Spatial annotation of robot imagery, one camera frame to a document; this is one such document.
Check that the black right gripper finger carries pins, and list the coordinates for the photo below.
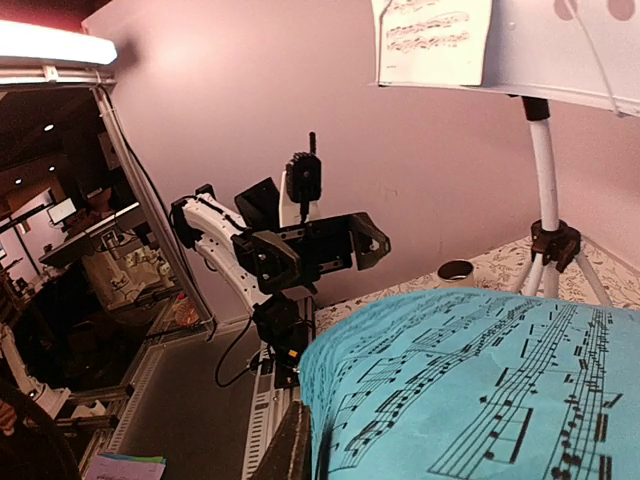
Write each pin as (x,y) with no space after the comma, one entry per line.
(288,456)

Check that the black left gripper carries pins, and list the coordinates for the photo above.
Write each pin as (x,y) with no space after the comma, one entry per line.
(282,258)

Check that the blue sheet music page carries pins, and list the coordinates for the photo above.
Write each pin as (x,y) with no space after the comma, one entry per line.
(475,384)

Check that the white sheet music page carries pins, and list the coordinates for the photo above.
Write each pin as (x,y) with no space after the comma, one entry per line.
(431,42)

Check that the white perforated music stand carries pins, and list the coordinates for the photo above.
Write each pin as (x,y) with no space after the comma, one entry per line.
(577,53)

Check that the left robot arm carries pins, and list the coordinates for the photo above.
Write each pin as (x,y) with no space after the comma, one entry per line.
(206,227)

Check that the white paper coffee cup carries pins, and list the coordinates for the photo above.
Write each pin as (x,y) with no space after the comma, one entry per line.
(456,274)

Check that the floral table mat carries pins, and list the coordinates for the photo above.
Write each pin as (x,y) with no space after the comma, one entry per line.
(499,268)

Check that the aluminium front rail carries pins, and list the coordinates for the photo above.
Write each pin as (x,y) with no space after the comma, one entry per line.
(275,388)

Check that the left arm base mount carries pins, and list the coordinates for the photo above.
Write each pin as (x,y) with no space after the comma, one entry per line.
(287,327)

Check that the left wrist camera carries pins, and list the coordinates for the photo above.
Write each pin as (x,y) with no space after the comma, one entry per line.
(301,186)

